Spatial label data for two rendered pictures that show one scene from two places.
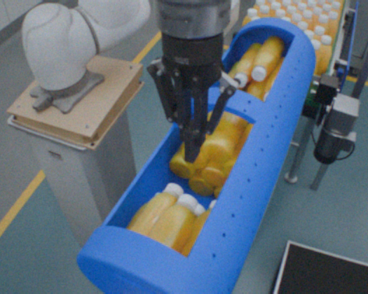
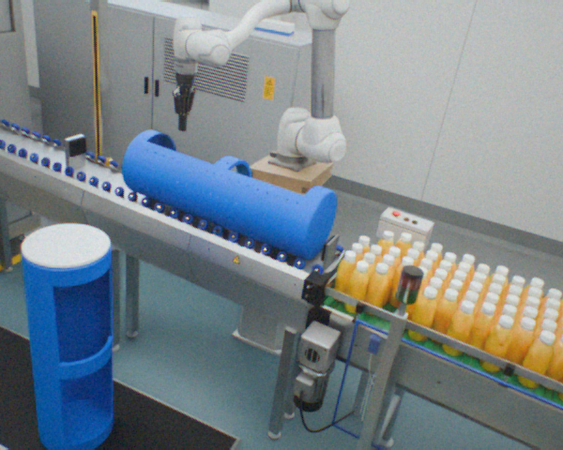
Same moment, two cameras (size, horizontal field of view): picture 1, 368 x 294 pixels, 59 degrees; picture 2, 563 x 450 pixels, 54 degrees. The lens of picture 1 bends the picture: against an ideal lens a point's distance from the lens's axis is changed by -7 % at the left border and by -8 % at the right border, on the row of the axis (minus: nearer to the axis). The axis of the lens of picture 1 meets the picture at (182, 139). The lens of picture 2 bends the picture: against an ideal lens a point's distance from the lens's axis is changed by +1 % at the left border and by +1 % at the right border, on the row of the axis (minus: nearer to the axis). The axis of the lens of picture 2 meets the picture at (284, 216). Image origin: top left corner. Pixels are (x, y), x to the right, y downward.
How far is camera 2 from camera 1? 235 cm
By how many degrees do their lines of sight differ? 69
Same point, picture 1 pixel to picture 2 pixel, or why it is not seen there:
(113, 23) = (304, 137)
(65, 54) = (282, 133)
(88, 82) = (289, 164)
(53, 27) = (286, 115)
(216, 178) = not seen: hidden behind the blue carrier
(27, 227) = not seen: hidden behind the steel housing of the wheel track
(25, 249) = not seen: hidden behind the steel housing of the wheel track
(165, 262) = (145, 135)
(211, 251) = (148, 148)
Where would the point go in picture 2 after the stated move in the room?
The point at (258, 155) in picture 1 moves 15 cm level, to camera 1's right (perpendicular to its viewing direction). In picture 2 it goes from (194, 166) to (187, 181)
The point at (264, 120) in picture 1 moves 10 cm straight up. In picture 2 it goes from (216, 169) to (218, 144)
